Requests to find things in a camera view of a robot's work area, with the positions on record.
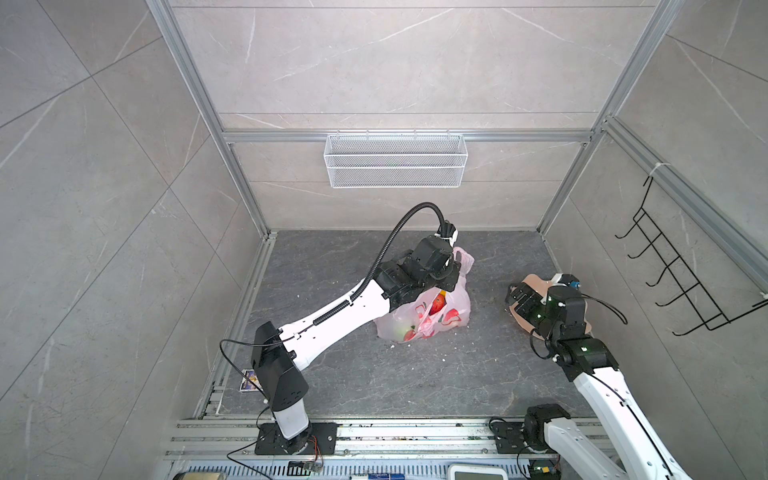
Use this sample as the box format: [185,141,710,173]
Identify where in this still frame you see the white device at bottom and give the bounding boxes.
[446,464,509,480]

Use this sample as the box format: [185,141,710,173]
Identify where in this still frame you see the pink scalloped plate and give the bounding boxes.
[508,274,592,334]

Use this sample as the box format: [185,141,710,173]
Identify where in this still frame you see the pink plastic bag fruit print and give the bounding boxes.
[374,247,474,343]

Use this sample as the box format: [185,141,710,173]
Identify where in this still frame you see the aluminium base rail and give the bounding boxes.
[161,418,619,463]

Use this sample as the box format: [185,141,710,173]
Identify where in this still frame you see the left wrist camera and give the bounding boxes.
[438,220,458,245]

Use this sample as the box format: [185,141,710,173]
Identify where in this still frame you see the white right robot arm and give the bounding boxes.
[506,274,688,479]

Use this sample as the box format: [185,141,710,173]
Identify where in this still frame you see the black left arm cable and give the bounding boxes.
[347,202,448,304]

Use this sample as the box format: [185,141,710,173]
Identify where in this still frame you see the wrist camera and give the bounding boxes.
[552,273,581,289]
[438,220,458,245]

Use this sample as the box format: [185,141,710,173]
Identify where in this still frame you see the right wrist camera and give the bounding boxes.
[552,273,581,289]

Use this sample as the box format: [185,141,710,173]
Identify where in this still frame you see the white wire mesh basket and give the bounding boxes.
[323,133,469,189]

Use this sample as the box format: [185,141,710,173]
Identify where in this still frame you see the black wire hook rack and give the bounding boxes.
[614,175,767,337]

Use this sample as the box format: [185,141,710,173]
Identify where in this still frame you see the red fake apple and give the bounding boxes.
[429,291,446,315]

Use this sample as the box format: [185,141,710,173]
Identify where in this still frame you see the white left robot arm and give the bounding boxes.
[251,234,474,444]

